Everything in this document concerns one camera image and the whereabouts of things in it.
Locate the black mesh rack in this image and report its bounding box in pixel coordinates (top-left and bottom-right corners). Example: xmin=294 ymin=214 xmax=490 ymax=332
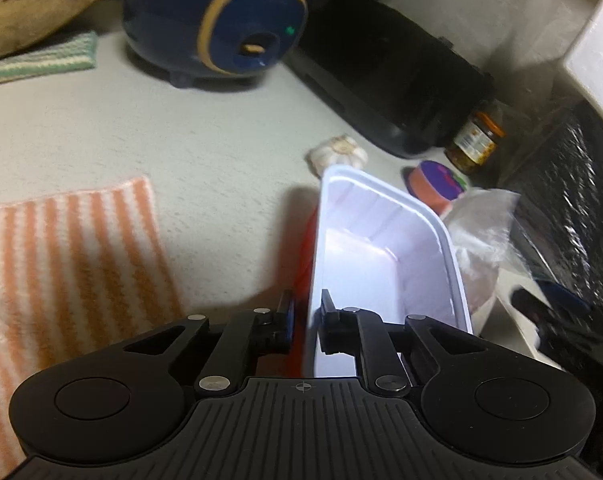
xmin=501 ymin=105 xmax=603 ymax=311

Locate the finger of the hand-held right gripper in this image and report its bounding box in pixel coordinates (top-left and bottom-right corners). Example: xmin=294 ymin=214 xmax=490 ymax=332
xmin=511 ymin=282 xmax=593 ymax=326

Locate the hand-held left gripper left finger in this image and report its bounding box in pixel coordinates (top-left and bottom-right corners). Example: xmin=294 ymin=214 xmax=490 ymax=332
xmin=116 ymin=290 xmax=296 ymax=396

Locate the orange striped cloth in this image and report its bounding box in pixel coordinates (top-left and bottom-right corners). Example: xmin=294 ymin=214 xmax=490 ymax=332
xmin=0 ymin=176 xmax=186 ymax=467

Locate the white foam box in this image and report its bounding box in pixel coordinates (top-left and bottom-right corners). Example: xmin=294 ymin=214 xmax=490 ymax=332
xmin=563 ymin=0 xmax=603 ymax=142

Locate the black kitchen appliance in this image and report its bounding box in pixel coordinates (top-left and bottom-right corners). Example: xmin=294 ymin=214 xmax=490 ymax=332
xmin=285 ymin=0 xmax=497 ymax=159

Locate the clear plastic bag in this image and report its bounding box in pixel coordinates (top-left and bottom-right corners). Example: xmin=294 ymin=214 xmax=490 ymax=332
xmin=441 ymin=187 xmax=523 ymax=313

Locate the white plastic food tray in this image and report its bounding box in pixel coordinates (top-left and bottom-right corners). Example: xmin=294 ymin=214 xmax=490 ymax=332
xmin=287 ymin=164 xmax=475 ymax=379

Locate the glass jar with orange lid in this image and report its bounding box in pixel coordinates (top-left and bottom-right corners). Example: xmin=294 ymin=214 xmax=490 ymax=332
xmin=444 ymin=110 xmax=507 ymax=177

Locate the wooden bowl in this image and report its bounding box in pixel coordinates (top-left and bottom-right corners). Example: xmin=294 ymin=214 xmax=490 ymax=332
xmin=0 ymin=0 xmax=138 ymax=65

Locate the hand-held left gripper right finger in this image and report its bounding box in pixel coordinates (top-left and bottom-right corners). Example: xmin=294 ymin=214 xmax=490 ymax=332
xmin=317 ymin=289 xmax=487 ymax=395

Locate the green striped cloth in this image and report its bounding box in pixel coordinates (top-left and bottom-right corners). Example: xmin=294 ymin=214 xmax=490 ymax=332
xmin=0 ymin=30 xmax=100 ymax=89

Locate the navy round appliance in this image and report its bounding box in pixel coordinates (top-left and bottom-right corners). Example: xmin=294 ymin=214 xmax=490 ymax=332
xmin=122 ymin=0 xmax=310 ymax=87

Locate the orange and purple small container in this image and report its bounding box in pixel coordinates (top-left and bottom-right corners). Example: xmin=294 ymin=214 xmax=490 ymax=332
xmin=405 ymin=160 xmax=470 ymax=217

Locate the garlic bulb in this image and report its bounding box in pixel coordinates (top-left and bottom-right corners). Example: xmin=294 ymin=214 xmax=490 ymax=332
xmin=308 ymin=134 xmax=370 ymax=179

